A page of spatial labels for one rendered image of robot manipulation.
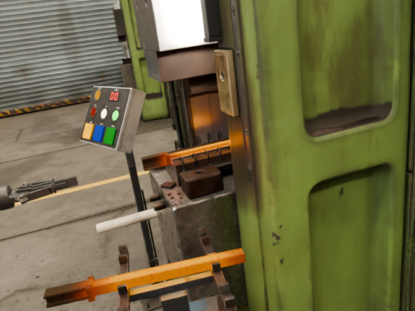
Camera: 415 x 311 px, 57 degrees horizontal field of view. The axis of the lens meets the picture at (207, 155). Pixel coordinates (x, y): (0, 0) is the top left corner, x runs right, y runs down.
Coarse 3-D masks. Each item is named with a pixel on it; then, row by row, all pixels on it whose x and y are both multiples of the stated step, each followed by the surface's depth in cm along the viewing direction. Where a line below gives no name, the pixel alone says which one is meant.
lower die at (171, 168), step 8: (200, 144) 150; (168, 152) 145; (200, 152) 135; (208, 152) 136; (216, 152) 135; (224, 152) 134; (176, 160) 132; (184, 160) 131; (192, 160) 130; (200, 160) 130; (216, 160) 132; (224, 160) 133; (168, 168) 141; (176, 168) 128; (192, 168) 130; (232, 168) 135; (176, 176) 130
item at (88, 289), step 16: (208, 256) 88; (224, 256) 88; (240, 256) 87; (128, 272) 87; (144, 272) 86; (160, 272) 85; (176, 272) 86; (192, 272) 86; (48, 288) 84; (64, 288) 83; (80, 288) 83; (96, 288) 83; (112, 288) 84; (48, 304) 83
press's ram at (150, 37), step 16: (144, 0) 114; (160, 0) 107; (176, 0) 108; (192, 0) 110; (144, 16) 119; (160, 16) 108; (176, 16) 109; (192, 16) 111; (144, 32) 125; (160, 32) 109; (176, 32) 111; (192, 32) 112; (144, 48) 132; (160, 48) 110; (176, 48) 112
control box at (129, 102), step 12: (108, 96) 177; (120, 96) 170; (132, 96) 166; (144, 96) 170; (96, 108) 182; (108, 108) 175; (120, 108) 168; (132, 108) 167; (96, 120) 180; (108, 120) 173; (120, 120) 166; (132, 120) 168; (120, 132) 165; (132, 132) 169; (96, 144) 176; (108, 144) 169; (120, 144) 165; (132, 144) 170
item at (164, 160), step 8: (208, 144) 139; (216, 144) 138; (224, 144) 138; (176, 152) 135; (184, 152) 134; (192, 152) 135; (144, 160) 131; (152, 160) 132; (160, 160) 133; (168, 160) 132; (144, 168) 132; (152, 168) 132
